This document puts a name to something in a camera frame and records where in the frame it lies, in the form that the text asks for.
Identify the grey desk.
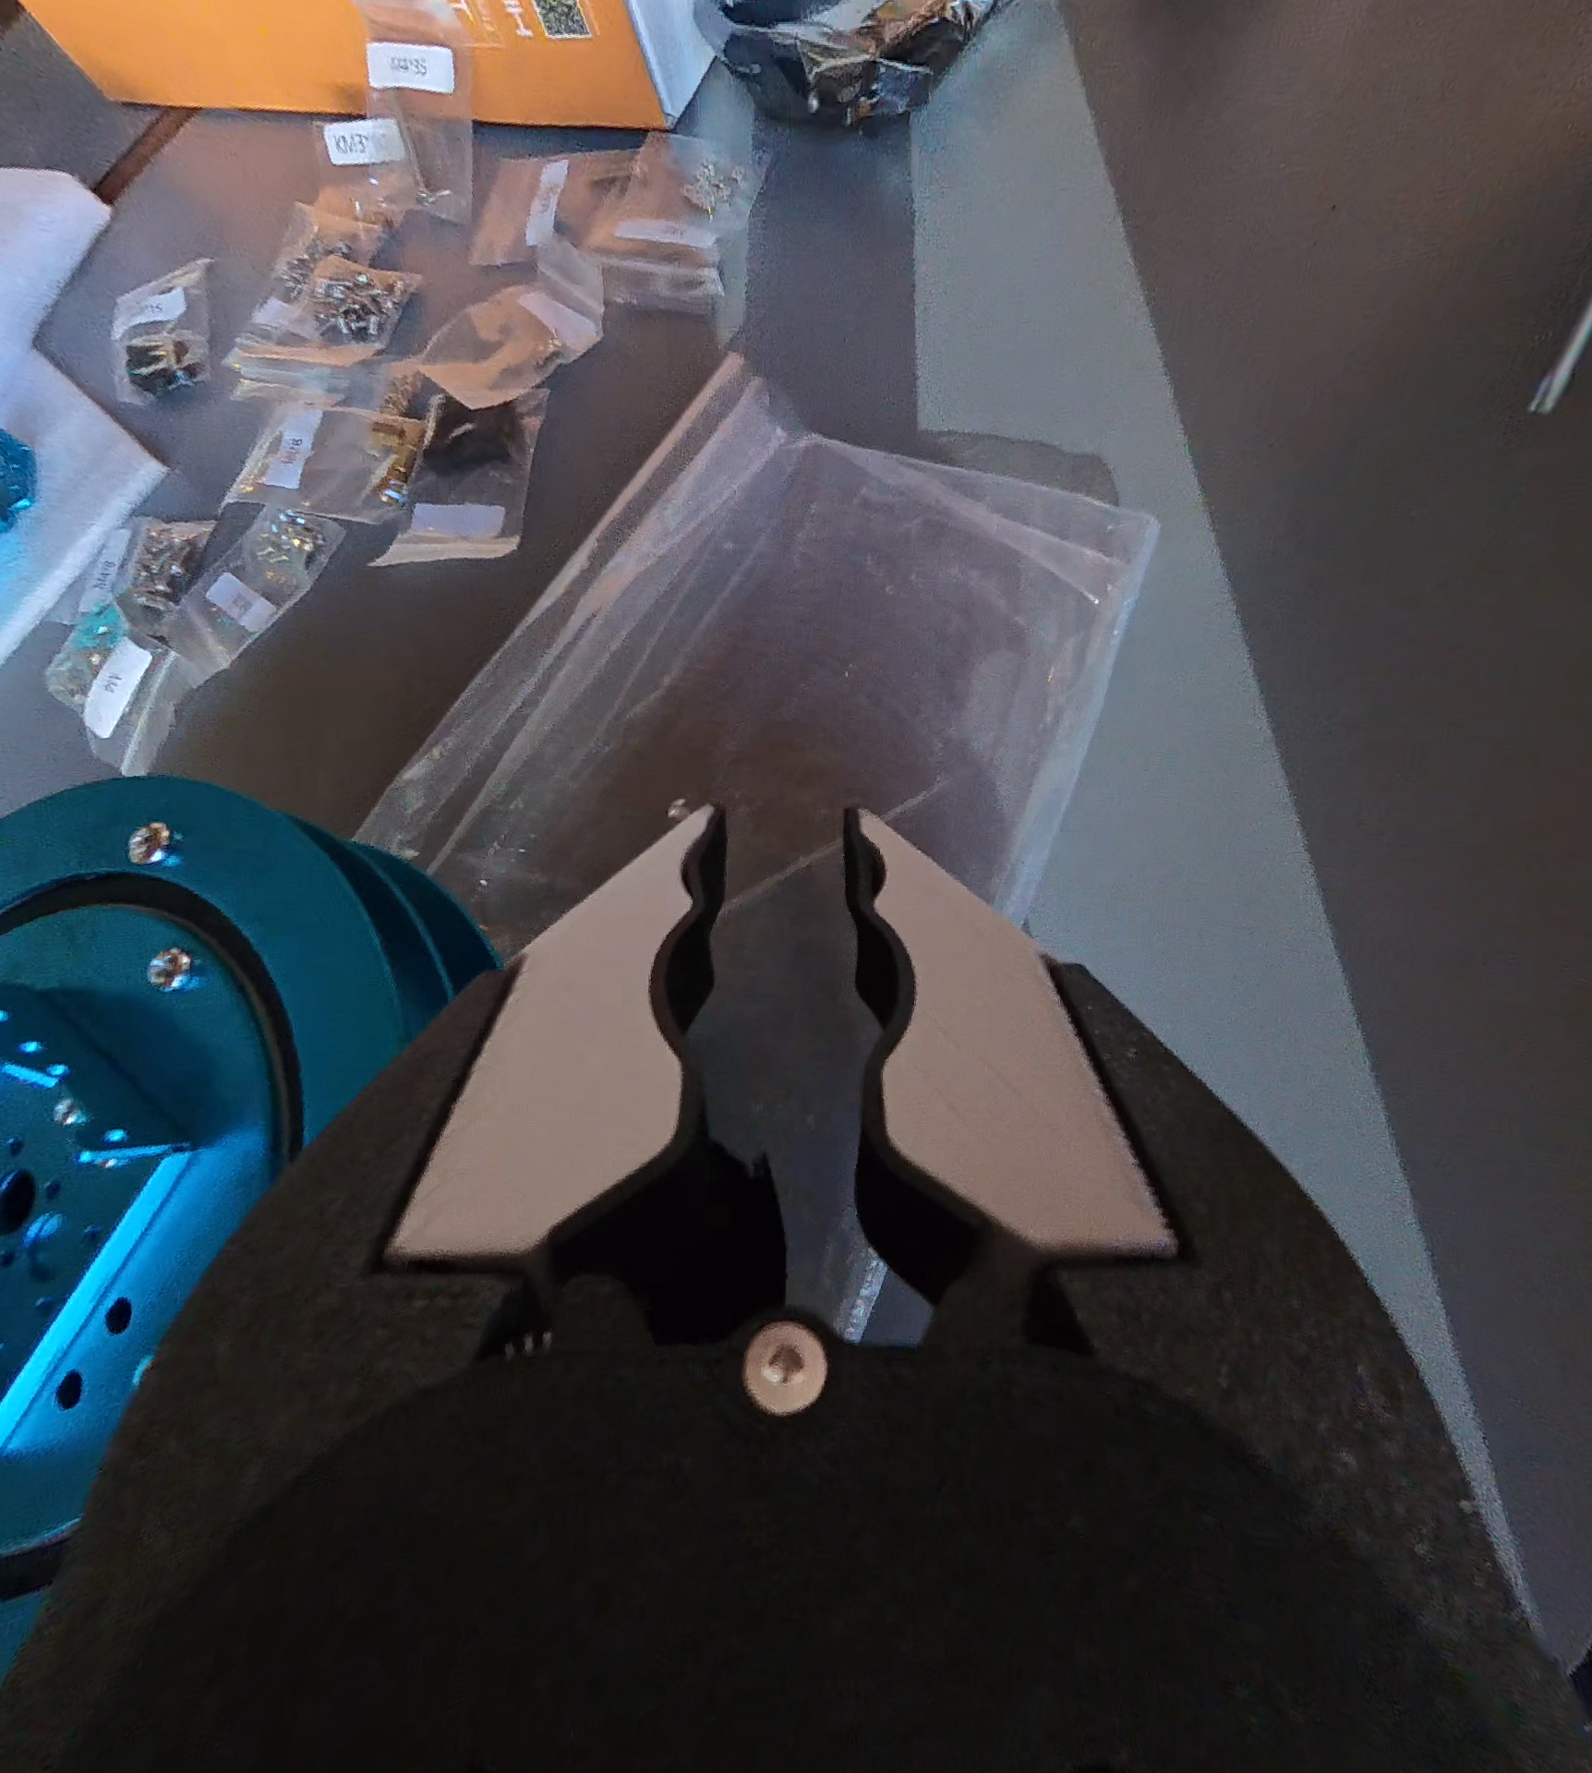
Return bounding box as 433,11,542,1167
0,0,1589,1679

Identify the silver antistatic bag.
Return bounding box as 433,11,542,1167
697,0,1024,137

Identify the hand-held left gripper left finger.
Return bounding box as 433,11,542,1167
385,804,732,1273

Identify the large clear plastic bag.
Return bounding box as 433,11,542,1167
354,353,1162,1348

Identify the pile of labelled screw bags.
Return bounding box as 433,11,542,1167
43,0,760,781

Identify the white foam sheet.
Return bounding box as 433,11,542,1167
0,166,178,767

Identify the orange cardboard box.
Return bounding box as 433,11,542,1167
17,0,747,137

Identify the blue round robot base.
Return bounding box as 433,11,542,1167
0,776,510,1598

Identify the small blue U bracket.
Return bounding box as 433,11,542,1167
0,975,213,1494

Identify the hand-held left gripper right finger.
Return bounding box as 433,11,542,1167
845,807,1183,1265

